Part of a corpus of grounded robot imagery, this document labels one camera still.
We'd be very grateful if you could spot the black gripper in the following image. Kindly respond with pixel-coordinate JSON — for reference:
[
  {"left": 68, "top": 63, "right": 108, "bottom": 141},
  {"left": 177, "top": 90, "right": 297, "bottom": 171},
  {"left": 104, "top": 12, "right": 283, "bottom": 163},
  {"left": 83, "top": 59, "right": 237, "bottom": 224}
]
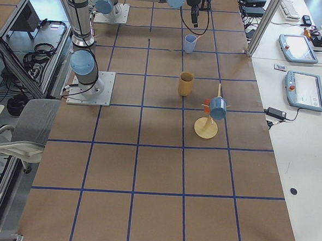
[{"left": 186, "top": 0, "right": 211, "bottom": 28}]

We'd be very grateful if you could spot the light blue plastic cup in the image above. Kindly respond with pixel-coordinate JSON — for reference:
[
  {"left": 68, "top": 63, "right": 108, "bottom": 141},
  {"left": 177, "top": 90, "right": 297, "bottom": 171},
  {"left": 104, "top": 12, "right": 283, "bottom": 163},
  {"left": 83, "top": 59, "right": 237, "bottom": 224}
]
[{"left": 183, "top": 34, "right": 197, "bottom": 54}]

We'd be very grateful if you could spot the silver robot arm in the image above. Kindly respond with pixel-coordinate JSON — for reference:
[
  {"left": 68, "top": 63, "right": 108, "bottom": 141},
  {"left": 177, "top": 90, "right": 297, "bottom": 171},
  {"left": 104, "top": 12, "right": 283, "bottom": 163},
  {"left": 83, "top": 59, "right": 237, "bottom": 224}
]
[{"left": 67, "top": 0, "right": 211, "bottom": 51}]

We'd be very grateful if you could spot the bamboo chopstick holder cup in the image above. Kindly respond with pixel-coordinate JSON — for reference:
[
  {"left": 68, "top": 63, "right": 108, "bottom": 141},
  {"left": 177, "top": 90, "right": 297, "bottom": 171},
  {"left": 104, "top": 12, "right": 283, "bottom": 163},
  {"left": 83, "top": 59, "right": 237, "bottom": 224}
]
[{"left": 177, "top": 71, "right": 195, "bottom": 97}]

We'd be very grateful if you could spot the blue cup on stand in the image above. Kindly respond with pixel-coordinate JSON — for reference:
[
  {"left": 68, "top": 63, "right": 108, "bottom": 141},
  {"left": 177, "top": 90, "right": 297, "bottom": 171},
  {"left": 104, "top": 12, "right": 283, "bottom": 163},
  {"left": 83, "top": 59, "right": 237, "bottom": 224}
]
[{"left": 209, "top": 97, "right": 227, "bottom": 120}]

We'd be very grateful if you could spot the white keyboard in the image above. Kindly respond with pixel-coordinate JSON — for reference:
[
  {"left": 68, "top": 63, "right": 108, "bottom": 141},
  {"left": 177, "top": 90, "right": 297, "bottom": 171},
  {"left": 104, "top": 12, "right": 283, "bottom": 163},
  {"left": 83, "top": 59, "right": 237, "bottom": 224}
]
[{"left": 279, "top": 0, "right": 301, "bottom": 22}]

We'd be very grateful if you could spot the orange lid object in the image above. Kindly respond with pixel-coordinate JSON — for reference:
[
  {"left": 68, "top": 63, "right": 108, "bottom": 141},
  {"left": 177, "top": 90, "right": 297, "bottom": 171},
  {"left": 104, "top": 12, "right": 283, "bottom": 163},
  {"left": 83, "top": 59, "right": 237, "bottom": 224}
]
[{"left": 203, "top": 99, "right": 210, "bottom": 114}]

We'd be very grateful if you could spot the blue teach pendant far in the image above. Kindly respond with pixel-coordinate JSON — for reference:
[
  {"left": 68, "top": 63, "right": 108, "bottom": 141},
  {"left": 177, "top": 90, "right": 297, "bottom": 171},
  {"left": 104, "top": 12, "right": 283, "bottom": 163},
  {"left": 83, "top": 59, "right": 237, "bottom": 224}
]
[{"left": 278, "top": 34, "right": 318, "bottom": 64}]

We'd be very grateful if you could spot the blue teach pendant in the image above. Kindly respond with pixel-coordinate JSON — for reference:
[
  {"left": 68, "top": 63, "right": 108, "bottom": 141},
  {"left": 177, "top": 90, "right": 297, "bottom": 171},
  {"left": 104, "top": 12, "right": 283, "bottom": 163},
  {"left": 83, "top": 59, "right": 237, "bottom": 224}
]
[
  {"left": 285, "top": 70, "right": 322, "bottom": 112},
  {"left": 278, "top": 34, "right": 318, "bottom": 64}
]

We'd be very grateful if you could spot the blue teach pendant near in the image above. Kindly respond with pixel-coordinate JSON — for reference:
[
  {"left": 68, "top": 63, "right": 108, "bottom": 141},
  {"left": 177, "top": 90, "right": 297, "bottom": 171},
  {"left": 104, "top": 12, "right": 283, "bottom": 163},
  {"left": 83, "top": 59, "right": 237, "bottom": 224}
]
[{"left": 285, "top": 70, "right": 322, "bottom": 112}]

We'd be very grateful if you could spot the black power brick right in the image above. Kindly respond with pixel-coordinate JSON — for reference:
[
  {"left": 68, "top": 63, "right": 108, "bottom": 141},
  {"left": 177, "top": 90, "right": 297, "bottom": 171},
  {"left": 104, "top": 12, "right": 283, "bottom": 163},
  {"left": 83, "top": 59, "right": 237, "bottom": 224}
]
[{"left": 264, "top": 107, "right": 287, "bottom": 121}]

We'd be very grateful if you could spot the grey office chair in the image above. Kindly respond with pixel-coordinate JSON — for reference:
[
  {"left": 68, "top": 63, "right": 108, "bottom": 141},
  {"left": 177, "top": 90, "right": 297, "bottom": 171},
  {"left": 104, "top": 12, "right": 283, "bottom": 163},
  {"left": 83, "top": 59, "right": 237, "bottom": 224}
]
[{"left": 0, "top": 99, "right": 61, "bottom": 173}]

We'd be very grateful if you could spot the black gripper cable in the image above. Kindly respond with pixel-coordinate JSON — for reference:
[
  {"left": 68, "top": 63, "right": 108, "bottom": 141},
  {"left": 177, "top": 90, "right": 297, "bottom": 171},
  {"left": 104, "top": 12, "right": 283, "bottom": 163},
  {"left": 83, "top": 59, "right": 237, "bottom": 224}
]
[{"left": 178, "top": 4, "right": 212, "bottom": 37}]

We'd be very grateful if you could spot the aluminium frame post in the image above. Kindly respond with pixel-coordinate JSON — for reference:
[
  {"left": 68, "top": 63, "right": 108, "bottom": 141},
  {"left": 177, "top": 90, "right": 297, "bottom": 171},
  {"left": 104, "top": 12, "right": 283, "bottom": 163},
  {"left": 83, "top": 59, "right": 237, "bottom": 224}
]
[{"left": 246, "top": 0, "right": 282, "bottom": 57}]

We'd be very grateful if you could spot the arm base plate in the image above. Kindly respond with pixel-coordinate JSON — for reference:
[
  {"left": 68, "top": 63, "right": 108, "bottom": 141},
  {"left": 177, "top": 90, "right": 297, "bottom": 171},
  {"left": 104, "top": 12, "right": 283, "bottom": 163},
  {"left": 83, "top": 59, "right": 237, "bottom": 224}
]
[
  {"left": 94, "top": 0, "right": 130, "bottom": 25},
  {"left": 66, "top": 71, "right": 116, "bottom": 106}
]

